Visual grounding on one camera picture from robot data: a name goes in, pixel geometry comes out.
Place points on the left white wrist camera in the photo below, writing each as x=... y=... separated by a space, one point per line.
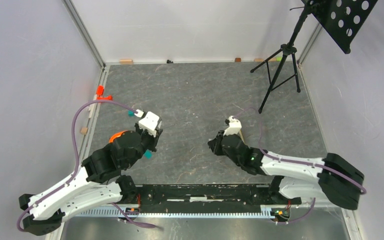
x=149 y=121

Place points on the orange U-shaped block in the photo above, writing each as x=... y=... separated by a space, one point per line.
x=116 y=135

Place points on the wooden block at wall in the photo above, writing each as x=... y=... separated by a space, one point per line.
x=126 y=61

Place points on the small teal cube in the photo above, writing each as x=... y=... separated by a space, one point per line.
x=131 y=114

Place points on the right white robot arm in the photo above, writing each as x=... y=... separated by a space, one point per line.
x=330 y=177

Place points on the black music stand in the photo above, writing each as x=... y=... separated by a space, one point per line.
x=340 y=19

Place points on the small wooden block left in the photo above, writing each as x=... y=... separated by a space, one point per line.
x=84 y=130

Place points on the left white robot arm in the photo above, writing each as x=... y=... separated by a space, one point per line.
x=97 y=181

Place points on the teal block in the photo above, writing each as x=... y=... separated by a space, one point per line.
x=148 y=154

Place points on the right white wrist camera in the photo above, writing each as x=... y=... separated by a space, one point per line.
x=234 y=126

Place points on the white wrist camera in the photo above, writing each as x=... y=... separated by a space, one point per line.
x=149 y=121
x=234 y=126

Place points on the white cable duct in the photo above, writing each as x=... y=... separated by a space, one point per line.
x=110 y=211

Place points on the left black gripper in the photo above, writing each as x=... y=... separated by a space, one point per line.
x=154 y=139

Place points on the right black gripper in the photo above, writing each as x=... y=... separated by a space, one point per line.
x=215 y=144

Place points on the red L-shaped block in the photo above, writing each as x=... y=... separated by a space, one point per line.
x=100 y=97

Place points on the red block upright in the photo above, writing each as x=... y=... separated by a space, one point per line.
x=100 y=90

